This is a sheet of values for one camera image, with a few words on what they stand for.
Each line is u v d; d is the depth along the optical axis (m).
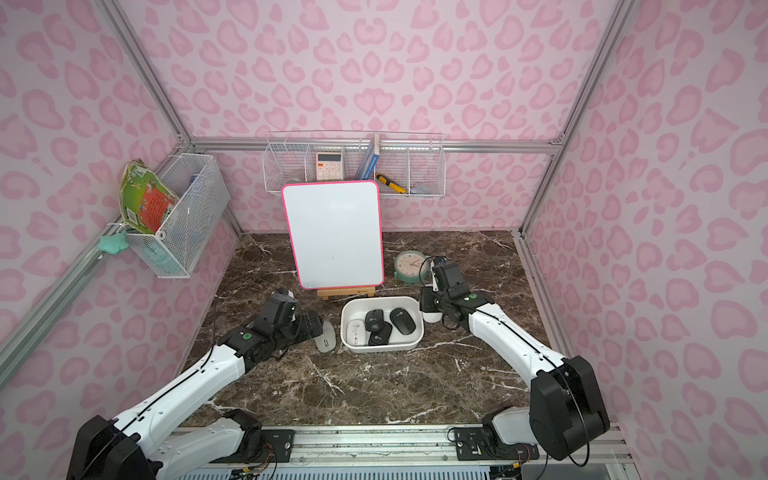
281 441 0.74
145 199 0.73
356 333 0.90
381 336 0.89
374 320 0.90
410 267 1.06
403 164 1.01
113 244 0.62
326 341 0.88
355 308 0.95
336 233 0.90
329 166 0.95
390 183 0.98
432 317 0.84
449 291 0.64
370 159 0.86
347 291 0.98
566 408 0.41
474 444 0.73
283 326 0.64
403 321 0.93
